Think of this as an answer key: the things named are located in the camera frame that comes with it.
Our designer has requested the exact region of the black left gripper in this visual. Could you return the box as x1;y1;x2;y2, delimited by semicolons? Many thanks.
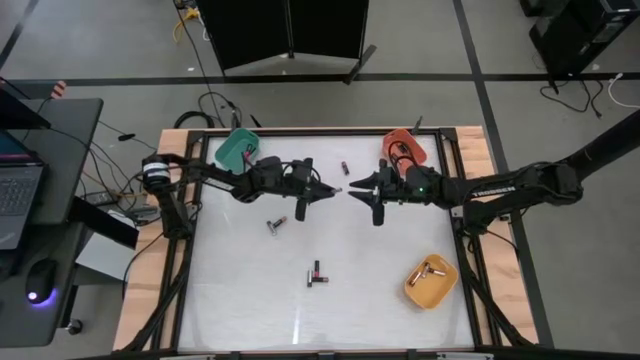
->
285;157;338;222

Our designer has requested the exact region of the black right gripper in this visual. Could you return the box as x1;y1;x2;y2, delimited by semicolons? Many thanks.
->
347;158;409;227

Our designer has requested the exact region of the orange plastic bin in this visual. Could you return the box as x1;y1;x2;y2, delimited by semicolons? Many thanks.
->
382;128;429;176

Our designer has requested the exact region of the teal plastic bin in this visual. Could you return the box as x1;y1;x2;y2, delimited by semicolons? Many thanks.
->
213;127;261;175

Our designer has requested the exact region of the wooden table board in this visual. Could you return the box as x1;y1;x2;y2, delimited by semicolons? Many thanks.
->
112;124;541;351

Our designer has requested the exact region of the yellow plastic bin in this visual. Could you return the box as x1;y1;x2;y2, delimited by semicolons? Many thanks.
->
403;253;460;310

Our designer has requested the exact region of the black folding partition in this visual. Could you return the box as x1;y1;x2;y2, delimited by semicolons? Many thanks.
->
196;0;377;85

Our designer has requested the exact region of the grey power strip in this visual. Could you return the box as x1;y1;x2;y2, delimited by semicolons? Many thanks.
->
83;191;162;225

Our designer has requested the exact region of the black flat panel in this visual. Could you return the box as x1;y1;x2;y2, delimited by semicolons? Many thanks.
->
69;196;140;250

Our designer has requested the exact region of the white box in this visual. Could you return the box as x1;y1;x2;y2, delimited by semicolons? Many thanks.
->
74;232;140;282

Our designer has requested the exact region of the person's leg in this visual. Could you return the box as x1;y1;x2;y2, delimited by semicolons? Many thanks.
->
562;108;640;181

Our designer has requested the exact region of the black equipment cart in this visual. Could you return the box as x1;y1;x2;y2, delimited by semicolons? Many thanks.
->
518;0;640;95

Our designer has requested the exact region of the black desk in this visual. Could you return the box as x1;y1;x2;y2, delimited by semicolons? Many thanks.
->
0;97;105;349

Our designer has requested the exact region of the black computer mouse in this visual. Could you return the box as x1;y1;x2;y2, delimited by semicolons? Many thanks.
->
24;257;59;306

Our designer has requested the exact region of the grey open laptop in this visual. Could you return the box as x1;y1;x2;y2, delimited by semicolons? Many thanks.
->
0;128;47;251

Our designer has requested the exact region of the black monitor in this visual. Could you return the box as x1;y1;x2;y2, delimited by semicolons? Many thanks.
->
0;76;52;131

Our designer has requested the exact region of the black aluminium table frame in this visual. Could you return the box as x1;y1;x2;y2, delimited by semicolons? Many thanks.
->
119;127;539;360

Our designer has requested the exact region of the black coiled floor cable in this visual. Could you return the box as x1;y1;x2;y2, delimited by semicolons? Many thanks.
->
173;91;242;130

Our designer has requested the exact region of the yellow floor cable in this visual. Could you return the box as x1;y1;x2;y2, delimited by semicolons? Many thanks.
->
172;5;201;44

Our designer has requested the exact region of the white floor cable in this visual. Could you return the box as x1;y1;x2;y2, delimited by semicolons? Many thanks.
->
607;72;640;110

